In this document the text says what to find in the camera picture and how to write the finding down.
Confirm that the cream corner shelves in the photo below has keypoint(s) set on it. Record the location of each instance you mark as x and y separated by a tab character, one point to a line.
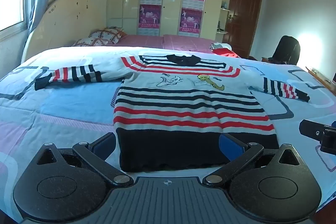
225	10

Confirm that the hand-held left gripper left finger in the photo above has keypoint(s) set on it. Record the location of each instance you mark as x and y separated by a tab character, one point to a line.
103	146

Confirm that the blue patterned blanket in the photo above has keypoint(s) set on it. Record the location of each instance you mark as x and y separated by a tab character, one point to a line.
65	108

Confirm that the black office chair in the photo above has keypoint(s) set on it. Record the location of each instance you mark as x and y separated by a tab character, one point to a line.
286	50

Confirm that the pink bed sheet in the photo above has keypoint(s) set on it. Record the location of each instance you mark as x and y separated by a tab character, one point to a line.
152	41

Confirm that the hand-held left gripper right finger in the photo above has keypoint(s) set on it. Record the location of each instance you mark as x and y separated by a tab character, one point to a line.
232	146

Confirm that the brown wooden door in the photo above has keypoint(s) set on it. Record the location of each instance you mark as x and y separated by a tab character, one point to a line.
246	14

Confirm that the striped knit sweater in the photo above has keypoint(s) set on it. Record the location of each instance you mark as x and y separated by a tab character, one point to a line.
183	98

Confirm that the wooden desk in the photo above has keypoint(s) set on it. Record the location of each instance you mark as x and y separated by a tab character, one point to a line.
324	81

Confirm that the cream round headboard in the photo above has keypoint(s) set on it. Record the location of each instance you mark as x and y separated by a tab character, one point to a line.
68	22

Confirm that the white striped cloth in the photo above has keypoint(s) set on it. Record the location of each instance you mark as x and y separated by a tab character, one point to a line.
219	46

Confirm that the patterned pillow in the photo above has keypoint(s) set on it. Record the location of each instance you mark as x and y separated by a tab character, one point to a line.
107	34
89	42

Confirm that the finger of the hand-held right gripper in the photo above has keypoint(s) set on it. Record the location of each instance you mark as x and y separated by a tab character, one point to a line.
311	128

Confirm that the red garment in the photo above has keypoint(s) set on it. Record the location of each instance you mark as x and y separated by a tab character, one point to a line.
225	53

